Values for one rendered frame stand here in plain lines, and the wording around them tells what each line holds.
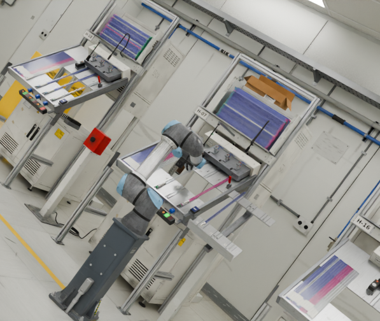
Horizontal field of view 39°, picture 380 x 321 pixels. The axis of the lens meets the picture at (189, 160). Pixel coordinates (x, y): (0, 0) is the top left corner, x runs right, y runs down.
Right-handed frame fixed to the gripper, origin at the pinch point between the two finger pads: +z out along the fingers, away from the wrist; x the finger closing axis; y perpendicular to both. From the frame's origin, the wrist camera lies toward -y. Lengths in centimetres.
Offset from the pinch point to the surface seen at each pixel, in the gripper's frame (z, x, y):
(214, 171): 4.6, -10.5, 15.3
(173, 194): -4.7, -11.3, -23.8
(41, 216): 43, 72, -84
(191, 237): 25.6, -29.2, -24.9
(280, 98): -1, 3, 103
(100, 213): 35, 38, -53
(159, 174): -3.3, 9.4, -17.9
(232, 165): 1.0, -17.3, 26.2
